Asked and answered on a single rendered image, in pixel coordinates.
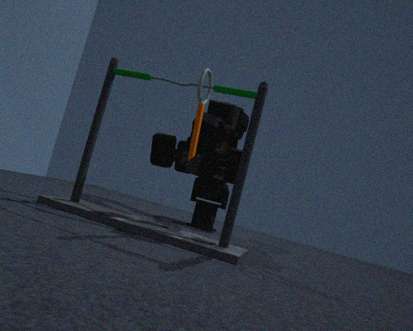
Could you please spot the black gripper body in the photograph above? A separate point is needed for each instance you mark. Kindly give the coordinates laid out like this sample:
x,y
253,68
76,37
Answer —
x,y
163,150

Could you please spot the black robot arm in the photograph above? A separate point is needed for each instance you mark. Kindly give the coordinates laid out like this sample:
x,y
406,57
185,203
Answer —
x,y
224,123

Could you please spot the orange handle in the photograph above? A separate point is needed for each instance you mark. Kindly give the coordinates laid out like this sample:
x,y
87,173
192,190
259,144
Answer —
x,y
199,115

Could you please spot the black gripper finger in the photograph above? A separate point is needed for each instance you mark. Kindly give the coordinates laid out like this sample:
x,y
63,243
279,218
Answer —
x,y
201,164
183,148

